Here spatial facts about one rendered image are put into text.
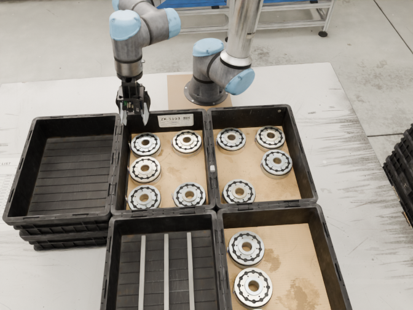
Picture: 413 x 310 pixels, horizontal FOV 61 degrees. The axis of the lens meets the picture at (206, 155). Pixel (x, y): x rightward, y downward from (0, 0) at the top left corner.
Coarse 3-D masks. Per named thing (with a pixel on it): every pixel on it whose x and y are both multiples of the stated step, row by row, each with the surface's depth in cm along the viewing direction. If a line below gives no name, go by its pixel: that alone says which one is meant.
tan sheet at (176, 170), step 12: (168, 132) 129; (168, 144) 125; (132, 156) 122; (168, 156) 122; (180, 156) 122; (204, 156) 122; (168, 168) 119; (180, 168) 119; (192, 168) 119; (204, 168) 119; (168, 180) 116; (180, 180) 116; (192, 180) 116; (204, 180) 116; (168, 192) 113; (168, 204) 111
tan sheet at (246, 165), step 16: (240, 128) 130; (256, 128) 130; (224, 160) 121; (240, 160) 121; (256, 160) 121; (224, 176) 117; (240, 176) 117; (256, 176) 117; (288, 176) 117; (256, 192) 113; (272, 192) 113; (288, 192) 113
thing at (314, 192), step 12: (216, 108) 122; (228, 108) 123; (240, 108) 122; (252, 108) 122; (264, 108) 123; (288, 108) 122; (300, 144) 113; (216, 168) 107; (216, 180) 106; (312, 180) 104; (216, 192) 102; (312, 192) 102; (216, 204) 99; (228, 204) 99; (240, 204) 100; (252, 204) 99; (264, 204) 99; (276, 204) 99
